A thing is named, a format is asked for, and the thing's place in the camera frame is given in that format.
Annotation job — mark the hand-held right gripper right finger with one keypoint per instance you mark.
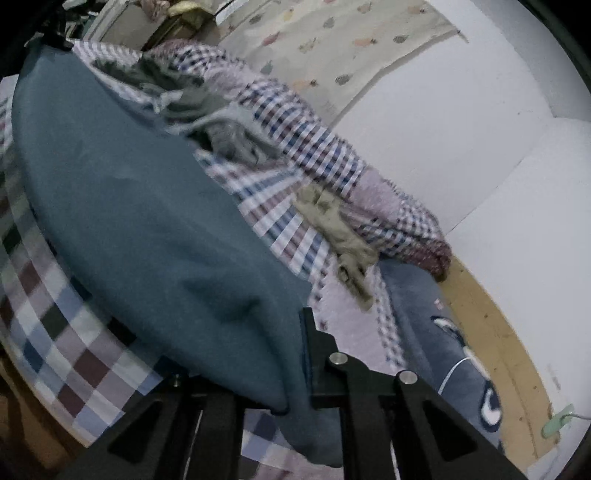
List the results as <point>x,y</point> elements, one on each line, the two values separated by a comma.
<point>318,360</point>

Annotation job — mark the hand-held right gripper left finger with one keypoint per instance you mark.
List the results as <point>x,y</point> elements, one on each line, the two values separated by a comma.
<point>212,424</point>

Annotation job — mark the teal long-sleeved shirt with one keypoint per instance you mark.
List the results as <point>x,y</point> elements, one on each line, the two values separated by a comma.
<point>138,207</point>

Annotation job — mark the blue printed pillow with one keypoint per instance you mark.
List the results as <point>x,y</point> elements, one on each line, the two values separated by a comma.
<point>425,323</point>

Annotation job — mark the khaki garment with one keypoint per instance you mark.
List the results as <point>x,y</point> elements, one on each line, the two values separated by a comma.
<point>341,230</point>

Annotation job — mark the bed with checkered sheet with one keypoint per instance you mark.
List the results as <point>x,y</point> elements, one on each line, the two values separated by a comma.
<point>69,332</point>

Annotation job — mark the checked quilt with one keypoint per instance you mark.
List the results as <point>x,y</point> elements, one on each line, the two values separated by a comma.
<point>300,124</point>

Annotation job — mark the green charger plug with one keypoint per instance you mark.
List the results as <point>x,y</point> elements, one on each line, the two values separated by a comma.
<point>556,422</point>

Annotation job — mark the fruit print curtain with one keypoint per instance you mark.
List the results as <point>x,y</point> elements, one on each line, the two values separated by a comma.
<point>346,37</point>

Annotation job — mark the dark green garment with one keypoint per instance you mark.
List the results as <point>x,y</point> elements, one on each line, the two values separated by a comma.
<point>157,76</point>

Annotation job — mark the cardboard box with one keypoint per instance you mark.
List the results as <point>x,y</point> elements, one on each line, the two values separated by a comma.
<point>189,16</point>

